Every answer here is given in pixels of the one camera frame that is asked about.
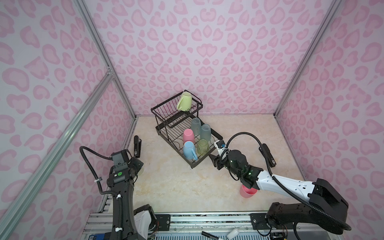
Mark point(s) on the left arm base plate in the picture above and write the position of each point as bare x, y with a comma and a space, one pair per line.
163, 222

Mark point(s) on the black stapler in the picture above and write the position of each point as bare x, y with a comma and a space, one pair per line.
137, 146
265, 151

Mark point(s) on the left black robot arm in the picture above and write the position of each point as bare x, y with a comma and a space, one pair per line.
121, 182

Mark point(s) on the black marker pen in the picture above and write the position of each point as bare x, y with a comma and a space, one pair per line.
210, 236

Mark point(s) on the blue mug white inside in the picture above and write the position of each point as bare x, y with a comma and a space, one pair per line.
189, 151

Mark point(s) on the light green mug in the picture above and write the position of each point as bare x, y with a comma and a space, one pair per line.
185, 102

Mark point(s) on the pink cup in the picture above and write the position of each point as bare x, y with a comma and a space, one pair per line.
247, 193
188, 136

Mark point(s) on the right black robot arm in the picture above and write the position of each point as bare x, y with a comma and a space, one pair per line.
318, 202

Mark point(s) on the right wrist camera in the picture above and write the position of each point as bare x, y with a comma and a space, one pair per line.
220, 146

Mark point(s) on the white small bottle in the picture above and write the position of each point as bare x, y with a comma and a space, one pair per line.
234, 233

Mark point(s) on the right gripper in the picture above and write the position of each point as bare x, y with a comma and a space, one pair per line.
216, 161

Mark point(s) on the black wire dish rack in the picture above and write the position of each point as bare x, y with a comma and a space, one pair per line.
172, 122

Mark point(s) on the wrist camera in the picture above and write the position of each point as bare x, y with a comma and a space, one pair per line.
120, 157
220, 146

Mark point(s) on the black stapler left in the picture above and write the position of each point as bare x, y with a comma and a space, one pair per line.
137, 146

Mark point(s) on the black stapler right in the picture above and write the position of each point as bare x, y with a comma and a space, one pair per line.
265, 151

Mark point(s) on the green transparent cup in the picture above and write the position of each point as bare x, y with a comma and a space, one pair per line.
203, 147

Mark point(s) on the teal frosted tumbler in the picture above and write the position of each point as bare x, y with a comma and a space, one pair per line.
205, 132
196, 126

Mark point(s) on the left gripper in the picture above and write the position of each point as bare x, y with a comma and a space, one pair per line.
137, 163

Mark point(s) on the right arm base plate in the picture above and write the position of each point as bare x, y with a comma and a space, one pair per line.
259, 222

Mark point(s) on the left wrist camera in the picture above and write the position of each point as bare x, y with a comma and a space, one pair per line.
120, 157

